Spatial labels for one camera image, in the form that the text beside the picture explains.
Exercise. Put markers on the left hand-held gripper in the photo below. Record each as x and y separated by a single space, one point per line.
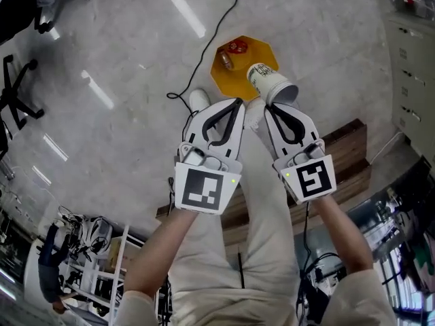
204 189

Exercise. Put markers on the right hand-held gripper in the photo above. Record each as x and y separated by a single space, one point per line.
312 182

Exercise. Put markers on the yellow waste bin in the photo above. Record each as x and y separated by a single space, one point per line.
234 83

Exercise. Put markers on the white paper cup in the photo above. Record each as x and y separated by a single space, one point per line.
272 81

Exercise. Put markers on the person's left forearm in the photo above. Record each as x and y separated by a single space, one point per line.
163 250

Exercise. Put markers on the person's right forearm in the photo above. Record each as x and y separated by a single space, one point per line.
343 236

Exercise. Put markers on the brown wooden bench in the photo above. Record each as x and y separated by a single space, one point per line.
346 155

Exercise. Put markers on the brown bottle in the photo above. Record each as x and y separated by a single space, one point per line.
225 59

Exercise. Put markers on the person's cream trousers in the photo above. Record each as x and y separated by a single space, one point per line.
258 233

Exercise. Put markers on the grey metal lockers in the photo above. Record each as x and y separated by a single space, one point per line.
413 80

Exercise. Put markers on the person's cream printed shirt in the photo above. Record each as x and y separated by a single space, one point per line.
357 301

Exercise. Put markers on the white metal rack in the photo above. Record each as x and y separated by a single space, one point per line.
102 277

